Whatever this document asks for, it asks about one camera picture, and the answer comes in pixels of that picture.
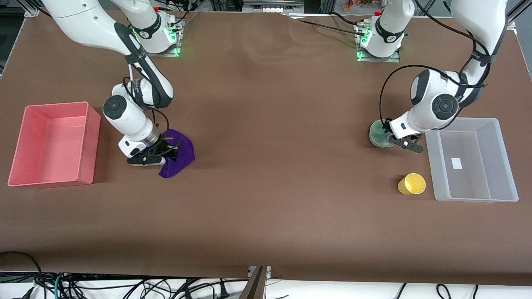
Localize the pale green bowl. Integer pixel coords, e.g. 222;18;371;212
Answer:
369;119;400;149

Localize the purple cloth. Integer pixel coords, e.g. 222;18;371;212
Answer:
158;129;196;179

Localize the yellow plastic cup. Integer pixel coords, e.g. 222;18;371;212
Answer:
397;173;426;195

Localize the clear plastic bin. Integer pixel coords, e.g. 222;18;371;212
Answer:
424;116;519;203

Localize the pink plastic bin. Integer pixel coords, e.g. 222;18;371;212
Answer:
7;101;101;188

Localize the aluminium corner profile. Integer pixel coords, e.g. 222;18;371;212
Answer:
23;0;50;18

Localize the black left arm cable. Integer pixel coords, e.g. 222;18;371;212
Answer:
379;0;501;125

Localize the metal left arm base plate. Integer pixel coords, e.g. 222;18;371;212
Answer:
354;22;401;63

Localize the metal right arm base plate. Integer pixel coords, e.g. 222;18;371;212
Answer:
137;17;185;58

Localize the long black table cable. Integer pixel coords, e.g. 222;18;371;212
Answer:
287;12;368;38

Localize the tangled black floor cable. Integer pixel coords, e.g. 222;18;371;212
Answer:
62;276;235;299

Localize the thick black floor cable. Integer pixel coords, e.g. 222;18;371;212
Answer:
0;251;45;299

